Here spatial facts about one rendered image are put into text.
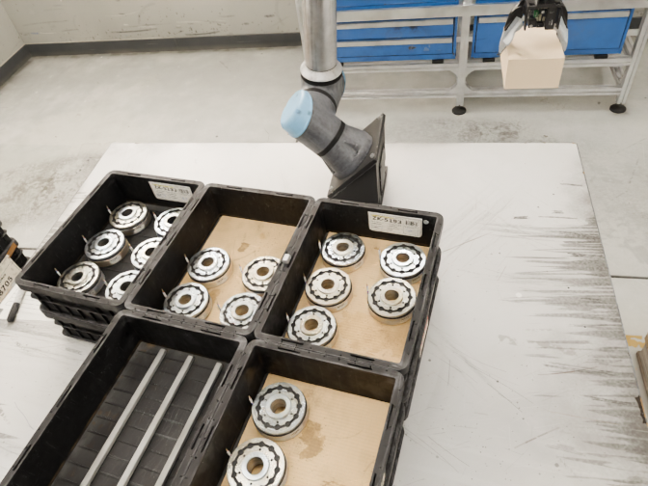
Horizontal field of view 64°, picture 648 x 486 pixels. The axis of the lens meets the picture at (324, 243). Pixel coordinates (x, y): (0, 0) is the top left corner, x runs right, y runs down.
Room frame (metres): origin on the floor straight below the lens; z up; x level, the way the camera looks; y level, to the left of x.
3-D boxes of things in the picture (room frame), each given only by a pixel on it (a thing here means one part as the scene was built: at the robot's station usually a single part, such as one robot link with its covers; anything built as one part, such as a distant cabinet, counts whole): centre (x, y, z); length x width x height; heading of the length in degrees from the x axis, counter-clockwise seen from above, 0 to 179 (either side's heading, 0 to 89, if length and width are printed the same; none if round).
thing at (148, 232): (0.94, 0.49, 0.87); 0.40 x 0.30 x 0.11; 154
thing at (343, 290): (0.71, 0.01, 0.86); 0.10 x 0.10 x 0.01
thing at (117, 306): (0.94, 0.49, 0.92); 0.40 x 0.30 x 0.02; 154
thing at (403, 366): (0.68, -0.05, 0.92); 0.40 x 0.30 x 0.02; 154
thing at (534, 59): (1.11, -0.57, 1.08); 0.16 x 0.12 x 0.07; 163
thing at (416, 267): (0.74, -0.17, 0.86); 0.10 x 0.10 x 0.01
